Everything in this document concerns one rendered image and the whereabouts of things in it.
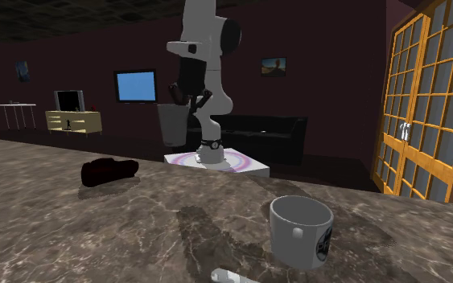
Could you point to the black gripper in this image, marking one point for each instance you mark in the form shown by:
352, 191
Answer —
192, 76

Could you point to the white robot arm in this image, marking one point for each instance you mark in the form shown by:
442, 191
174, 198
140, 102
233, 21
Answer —
214, 90

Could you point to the grey tapered bin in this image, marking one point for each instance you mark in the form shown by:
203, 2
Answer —
173, 127

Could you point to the black sofa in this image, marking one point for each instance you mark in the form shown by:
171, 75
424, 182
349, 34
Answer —
265, 137

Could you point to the white patterned robot stand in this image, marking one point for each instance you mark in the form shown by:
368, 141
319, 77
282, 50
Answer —
249, 164

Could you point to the pale wooden cabinet with television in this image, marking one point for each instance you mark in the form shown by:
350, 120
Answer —
85, 121

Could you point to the dark red lumpy object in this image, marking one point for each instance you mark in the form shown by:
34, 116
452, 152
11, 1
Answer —
108, 171

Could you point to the white side table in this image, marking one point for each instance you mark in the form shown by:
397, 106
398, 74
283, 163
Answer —
16, 105

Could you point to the white mug with black print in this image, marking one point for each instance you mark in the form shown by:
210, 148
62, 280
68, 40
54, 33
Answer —
289, 247

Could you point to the white flat object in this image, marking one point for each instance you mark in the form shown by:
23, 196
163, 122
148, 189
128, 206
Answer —
228, 277

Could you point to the wooden door with glass panes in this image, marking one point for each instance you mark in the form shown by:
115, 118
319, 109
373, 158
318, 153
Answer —
424, 98

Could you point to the wall screen with blue picture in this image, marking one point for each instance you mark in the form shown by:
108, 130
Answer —
136, 86

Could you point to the framed landscape wall picture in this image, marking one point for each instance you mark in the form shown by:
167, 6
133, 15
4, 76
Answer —
273, 66

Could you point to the dark blue wall picture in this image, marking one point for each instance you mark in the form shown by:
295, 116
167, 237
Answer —
22, 71

